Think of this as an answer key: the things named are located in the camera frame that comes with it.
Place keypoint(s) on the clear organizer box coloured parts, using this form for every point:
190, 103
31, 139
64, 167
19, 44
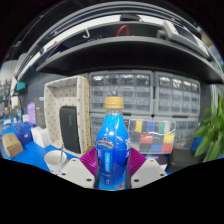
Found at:
151, 136

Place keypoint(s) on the black rectangular speaker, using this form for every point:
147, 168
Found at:
70, 130

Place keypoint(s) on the black zipper case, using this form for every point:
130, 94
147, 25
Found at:
181, 160

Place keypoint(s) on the small white box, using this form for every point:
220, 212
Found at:
40, 136

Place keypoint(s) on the blue box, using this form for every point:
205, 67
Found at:
22, 131

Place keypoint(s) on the white spoon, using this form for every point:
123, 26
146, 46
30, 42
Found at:
61, 151

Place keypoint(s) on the small teal box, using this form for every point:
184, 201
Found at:
20, 86

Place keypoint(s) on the dark grey box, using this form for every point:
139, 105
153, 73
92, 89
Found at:
40, 111

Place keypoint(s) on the purple packet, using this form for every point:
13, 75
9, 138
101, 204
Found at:
31, 113

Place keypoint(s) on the green leafy plant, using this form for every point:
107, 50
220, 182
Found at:
211, 133

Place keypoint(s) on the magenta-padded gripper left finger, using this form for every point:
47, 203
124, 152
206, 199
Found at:
76, 171

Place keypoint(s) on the beige dotted storage basket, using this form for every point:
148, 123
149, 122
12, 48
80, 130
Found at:
53, 100

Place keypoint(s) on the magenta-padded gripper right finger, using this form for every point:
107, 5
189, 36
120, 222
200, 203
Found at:
148, 170

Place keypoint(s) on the brown cardboard box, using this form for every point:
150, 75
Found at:
12, 145

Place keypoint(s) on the blue drink bottle gold cap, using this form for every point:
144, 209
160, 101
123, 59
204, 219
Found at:
112, 146

